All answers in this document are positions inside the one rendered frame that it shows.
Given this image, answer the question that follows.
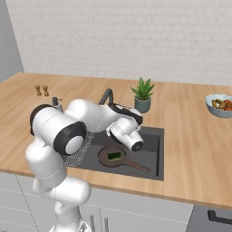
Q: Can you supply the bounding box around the green plant in grey pot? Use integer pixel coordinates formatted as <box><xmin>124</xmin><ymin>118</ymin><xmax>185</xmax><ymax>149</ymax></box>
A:
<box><xmin>130</xmin><ymin>76</ymin><xmax>156</xmax><ymax>114</ymax></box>

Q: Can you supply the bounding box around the white cupboard door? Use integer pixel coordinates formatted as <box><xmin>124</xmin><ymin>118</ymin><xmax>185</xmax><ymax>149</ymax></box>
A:
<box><xmin>99</xmin><ymin>208</ymin><xmax>190</xmax><ymax>232</ymax></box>
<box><xmin>76</xmin><ymin>204</ymin><xmax>102</xmax><ymax>232</ymax></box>

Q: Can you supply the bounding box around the brown pan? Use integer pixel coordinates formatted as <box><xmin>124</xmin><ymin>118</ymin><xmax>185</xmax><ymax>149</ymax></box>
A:
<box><xmin>97</xmin><ymin>145</ymin><xmax>152</xmax><ymax>174</ymax></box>

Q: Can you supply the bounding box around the pale grey fruit bowl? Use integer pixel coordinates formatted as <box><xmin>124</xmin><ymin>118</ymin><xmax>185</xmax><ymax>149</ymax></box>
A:
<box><xmin>204</xmin><ymin>92</ymin><xmax>232</xmax><ymax>120</ymax></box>

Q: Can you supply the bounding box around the white panel under sink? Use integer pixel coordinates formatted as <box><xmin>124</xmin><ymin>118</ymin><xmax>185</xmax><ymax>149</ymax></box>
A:
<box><xmin>85</xmin><ymin>186</ymin><xmax>195</xmax><ymax>225</ymax></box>

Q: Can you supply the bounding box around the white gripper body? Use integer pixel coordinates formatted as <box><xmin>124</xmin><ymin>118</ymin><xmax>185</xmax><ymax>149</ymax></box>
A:
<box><xmin>105</xmin><ymin>121</ymin><xmax>124</xmax><ymax>146</ymax></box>

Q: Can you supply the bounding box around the dark grey tap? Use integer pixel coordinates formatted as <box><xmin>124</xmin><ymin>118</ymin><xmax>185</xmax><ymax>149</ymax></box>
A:
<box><xmin>98</xmin><ymin>87</ymin><xmax>115</xmax><ymax>107</ymax></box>

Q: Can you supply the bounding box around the white drawer stack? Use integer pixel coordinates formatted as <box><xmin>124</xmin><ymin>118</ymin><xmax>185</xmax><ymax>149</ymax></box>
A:
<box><xmin>0</xmin><ymin>171</ymin><xmax>58</xmax><ymax>232</ymax></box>

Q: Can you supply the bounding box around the yellow-brown fruit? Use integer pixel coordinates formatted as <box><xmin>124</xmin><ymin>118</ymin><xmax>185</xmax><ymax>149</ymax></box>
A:
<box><xmin>211</xmin><ymin>98</ymin><xmax>227</xmax><ymax>110</ymax></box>

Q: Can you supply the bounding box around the dark grey sink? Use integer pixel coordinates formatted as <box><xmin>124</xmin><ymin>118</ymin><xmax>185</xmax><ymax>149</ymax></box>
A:
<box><xmin>63</xmin><ymin>125</ymin><xmax>166</xmax><ymax>182</ymax></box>

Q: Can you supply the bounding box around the brown wooden shaker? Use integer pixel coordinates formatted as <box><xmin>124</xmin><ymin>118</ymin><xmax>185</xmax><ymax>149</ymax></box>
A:
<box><xmin>42</xmin><ymin>84</ymin><xmax>50</xmax><ymax>98</ymax></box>
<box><xmin>34</xmin><ymin>84</ymin><xmax>43</xmax><ymax>97</ymax></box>

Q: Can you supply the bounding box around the wire mesh drying rack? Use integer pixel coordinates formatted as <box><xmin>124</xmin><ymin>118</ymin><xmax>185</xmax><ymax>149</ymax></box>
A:
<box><xmin>62</xmin><ymin>130</ymin><xmax>95</xmax><ymax>168</ymax></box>

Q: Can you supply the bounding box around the green sponge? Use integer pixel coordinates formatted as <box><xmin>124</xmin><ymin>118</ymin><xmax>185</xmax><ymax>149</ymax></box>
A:
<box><xmin>107</xmin><ymin>150</ymin><xmax>123</xmax><ymax>162</ymax></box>

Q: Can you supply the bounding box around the grey soap dispenser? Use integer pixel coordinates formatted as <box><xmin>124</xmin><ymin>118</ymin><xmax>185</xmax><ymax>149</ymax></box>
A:
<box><xmin>51</xmin><ymin>96</ymin><xmax>64</xmax><ymax>111</ymax></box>

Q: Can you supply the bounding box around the grey dishwasher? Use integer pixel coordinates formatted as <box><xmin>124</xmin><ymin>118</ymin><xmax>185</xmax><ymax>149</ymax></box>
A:
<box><xmin>185</xmin><ymin>204</ymin><xmax>232</xmax><ymax>232</ymax></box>

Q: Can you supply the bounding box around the black dishwasher handle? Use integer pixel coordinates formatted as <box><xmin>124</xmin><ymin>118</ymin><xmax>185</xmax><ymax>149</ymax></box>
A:
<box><xmin>207</xmin><ymin>208</ymin><xmax>232</xmax><ymax>227</ymax></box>

